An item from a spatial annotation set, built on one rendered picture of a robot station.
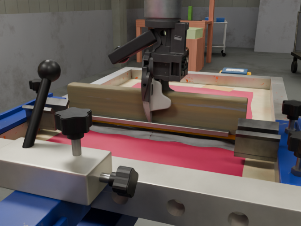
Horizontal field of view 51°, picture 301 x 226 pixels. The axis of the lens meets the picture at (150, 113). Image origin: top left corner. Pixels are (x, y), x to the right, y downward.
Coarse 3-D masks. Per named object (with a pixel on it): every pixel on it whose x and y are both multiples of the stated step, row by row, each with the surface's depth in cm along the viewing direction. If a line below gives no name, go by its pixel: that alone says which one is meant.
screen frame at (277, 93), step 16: (112, 80) 108; (192, 80) 116; (208, 80) 114; (224, 80) 112; (240, 80) 111; (256, 80) 109; (272, 80) 105; (64, 96) 87; (272, 96) 87; (272, 112) 79; (16, 128) 66
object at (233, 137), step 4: (92, 120) 76; (96, 120) 76; (116, 124) 74; (120, 124) 74; (124, 124) 74; (128, 124) 73; (148, 128) 72; (152, 128) 72; (156, 128) 71; (160, 128) 71; (180, 132) 70; (184, 132) 69; (188, 132) 69; (192, 132) 69; (212, 136) 67; (216, 136) 67; (220, 136) 67; (228, 136) 66; (232, 136) 66
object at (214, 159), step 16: (240, 96) 100; (160, 144) 66; (176, 144) 66; (144, 160) 60; (160, 160) 60; (176, 160) 60; (192, 160) 60; (208, 160) 60; (224, 160) 60; (240, 160) 60; (240, 176) 54
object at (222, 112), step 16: (80, 96) 74; (96, 96) 72; (112, 96) 71; (128, 96) 70; (176, 96) 66; (192, 96) 65; (208, 96) 65; (224, 96) 65; (96, 112) 74; (112, 112) 72; (128, 112) 71; (144, 112) 70; (160, 112) 68; (176, 112) 67; (192, 112) 66; (208, 112) 65; (224, 112) 64; (240, 112) 63; (224, 128) 65
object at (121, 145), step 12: (60, 132) 73; (96, 132) 73; (84, 144) 66; (96, 144) 66; (108, 144) 66; (120, 144) 66; (132, 144) 66; (144, 144) 66; (120, 156) 61; (132, 156) 61
